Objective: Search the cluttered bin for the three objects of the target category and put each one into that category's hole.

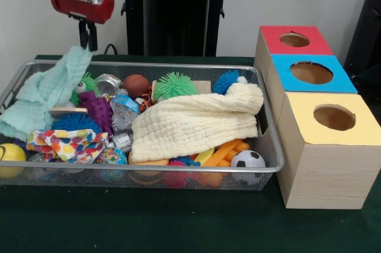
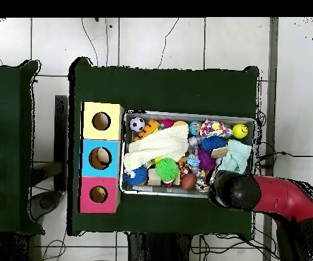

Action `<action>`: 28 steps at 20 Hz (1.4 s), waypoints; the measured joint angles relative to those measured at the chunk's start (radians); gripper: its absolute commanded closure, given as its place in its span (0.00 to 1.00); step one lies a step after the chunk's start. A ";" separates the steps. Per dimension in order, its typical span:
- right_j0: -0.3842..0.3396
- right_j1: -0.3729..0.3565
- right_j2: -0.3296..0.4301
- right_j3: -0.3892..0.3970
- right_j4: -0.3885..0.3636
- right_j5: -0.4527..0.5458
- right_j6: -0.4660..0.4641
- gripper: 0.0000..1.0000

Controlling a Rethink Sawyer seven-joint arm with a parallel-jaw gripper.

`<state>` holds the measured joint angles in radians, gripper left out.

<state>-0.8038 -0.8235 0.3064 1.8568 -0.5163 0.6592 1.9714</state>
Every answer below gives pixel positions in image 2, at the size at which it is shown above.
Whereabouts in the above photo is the mint green cloth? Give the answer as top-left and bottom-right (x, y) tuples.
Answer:
(218, 139), (252, 175)

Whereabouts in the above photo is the small soccer ball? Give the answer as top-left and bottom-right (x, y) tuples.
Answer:
(129, 116), (146, 133)

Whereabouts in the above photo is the large blue puffer ball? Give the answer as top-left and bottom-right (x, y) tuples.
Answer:
(122, 165), (149, 186)

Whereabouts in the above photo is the green puffer toy with eyes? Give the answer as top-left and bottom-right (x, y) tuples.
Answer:
(155, 157), (180, 182)

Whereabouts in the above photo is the purple spiky rubber toy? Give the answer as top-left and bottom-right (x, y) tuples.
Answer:
(197, 146), (216, 171)

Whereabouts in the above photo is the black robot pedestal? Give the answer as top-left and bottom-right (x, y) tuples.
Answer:
(127, 232), (193, 261)

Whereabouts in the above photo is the grey plastic base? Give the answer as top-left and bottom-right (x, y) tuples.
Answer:
(30, 190), (63, 221)

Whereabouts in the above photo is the black upright panel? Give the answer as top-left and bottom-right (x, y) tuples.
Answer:
(54, 94), (69, 191)

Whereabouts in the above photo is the black cable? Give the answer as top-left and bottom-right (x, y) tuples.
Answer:
(257, 150), (313, 164)

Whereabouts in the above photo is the wooden box with three holes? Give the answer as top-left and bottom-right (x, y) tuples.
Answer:
(77, 101), (125, 214)

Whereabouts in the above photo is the white polka dot cloth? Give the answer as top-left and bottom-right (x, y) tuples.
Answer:
(199, 118), (233, 139)

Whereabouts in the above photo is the cream muslin cloth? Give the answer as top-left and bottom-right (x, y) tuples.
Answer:
(122, 124), (190, 173)

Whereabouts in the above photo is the dark green table cloth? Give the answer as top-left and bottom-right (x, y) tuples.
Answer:
(0, 59), (46, 236)
(67, 56), (261, 237)

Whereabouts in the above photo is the brown ball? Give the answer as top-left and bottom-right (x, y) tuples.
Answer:
(181, 173), (197, 191)

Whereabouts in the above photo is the shallow metal mesh bin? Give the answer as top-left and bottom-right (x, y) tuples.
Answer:
(119, 109), (257, 201)

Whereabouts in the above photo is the yellow smiley ball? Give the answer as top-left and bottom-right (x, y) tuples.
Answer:
(231, 123), (249, 139)

